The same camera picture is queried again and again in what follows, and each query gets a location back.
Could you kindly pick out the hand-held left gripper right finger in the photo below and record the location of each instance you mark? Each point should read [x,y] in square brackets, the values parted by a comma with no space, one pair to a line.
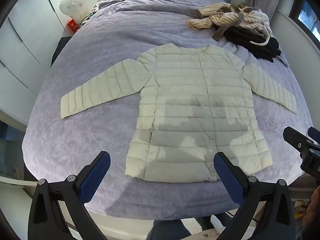
[228,177]

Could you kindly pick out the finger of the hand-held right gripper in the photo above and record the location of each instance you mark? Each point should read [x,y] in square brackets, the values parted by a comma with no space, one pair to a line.
[315,135]
[296,140]

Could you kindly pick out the dark framed window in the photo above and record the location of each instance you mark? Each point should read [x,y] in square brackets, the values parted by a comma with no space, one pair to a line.
[307,17]

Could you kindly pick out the black clothes pile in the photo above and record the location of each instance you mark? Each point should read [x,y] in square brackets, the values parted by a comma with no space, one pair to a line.
[252,45]

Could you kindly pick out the lavender bed blanket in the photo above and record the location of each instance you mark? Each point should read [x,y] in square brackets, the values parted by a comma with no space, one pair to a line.
[100,42]

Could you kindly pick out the white plastic bag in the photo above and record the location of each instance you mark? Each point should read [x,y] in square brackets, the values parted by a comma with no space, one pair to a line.
[72,2]

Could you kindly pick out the striped cream robe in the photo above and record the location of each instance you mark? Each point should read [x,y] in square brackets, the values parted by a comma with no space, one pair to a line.
[220,17]

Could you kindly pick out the white puffer jacket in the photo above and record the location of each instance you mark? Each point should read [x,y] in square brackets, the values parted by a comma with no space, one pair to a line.
[195,85]

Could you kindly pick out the red box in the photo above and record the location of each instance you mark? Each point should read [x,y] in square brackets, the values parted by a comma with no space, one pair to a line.
[72,25]

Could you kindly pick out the person's leg in jeans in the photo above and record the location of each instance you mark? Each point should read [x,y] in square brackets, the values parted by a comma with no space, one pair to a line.
[167,231]

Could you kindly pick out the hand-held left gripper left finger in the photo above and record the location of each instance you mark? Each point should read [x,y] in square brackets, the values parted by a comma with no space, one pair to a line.
[96,177]

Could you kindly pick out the white wardrobe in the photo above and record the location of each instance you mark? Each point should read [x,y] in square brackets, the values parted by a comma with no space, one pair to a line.
[25,42]

